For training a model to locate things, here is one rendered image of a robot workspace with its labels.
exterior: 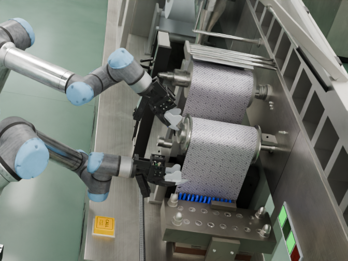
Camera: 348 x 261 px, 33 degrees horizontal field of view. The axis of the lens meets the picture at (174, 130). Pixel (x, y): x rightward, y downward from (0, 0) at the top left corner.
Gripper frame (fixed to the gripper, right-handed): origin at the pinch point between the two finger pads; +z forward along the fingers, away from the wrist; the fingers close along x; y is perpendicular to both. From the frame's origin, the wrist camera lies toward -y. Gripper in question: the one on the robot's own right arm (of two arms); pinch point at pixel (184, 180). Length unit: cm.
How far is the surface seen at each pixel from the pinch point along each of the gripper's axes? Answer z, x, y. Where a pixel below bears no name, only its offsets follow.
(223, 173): 13.3, -0.3, 5.8
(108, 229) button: -24.6, -12.7, -16.5
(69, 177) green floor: -39, 127, -109
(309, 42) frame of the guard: 20, -14, 67
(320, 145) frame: 32, -22, 38
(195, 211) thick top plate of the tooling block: 4.8, -9.4, -5.9
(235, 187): 19.2, -0.2, 0.5
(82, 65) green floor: -42, 277, -109
